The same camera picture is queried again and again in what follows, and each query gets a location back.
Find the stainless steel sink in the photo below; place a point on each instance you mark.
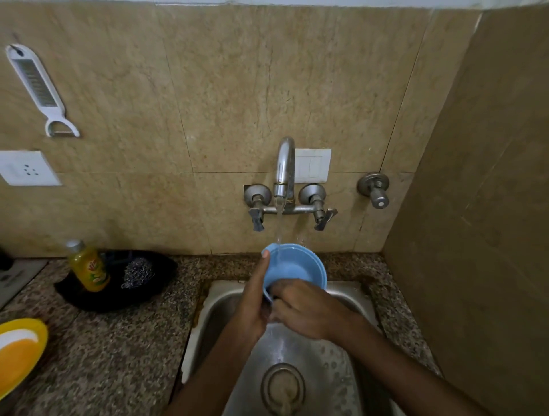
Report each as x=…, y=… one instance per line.
x=326, y=368

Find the white wall socket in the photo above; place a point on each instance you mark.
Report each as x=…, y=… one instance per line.
x=28, y=169

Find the white switch plate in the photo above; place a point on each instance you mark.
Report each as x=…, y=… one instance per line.
x=315, y=165

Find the black plastic dish rack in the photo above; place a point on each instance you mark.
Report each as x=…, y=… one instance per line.
x=4, y=260

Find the chrome wall faucet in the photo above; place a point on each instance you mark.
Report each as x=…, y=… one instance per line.
x=285, y=163

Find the white grater peeler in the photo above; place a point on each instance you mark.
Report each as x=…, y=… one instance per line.
x=34, y=81

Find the black oval tray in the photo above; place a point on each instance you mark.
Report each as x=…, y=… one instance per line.
x=158, y=291

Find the yellow dish soap bottle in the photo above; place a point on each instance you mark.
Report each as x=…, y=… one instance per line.
x=88, y=268

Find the yellow rimmed round plate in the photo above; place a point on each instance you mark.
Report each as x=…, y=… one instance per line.
x=38, y=330

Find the chrome wall tap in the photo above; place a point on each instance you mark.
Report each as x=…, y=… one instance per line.
x=374, y=190

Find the grey drain mat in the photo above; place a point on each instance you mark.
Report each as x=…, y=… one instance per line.
x=19, y=280

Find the person's left hand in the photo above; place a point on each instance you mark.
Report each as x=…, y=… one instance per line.
x=253, y=308

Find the steel wool scrubber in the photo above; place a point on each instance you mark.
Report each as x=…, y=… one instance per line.
x=137, y=273

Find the person's right hand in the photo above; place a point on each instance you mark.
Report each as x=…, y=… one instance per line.
x=313, y=313

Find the person's right forearm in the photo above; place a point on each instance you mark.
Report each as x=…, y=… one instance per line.
x=411, y=373

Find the metal sink drain strainer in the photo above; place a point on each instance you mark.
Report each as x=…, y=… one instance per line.
x=283, y=392

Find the person's left forearm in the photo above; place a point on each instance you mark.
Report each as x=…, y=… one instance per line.
x=210, y=381

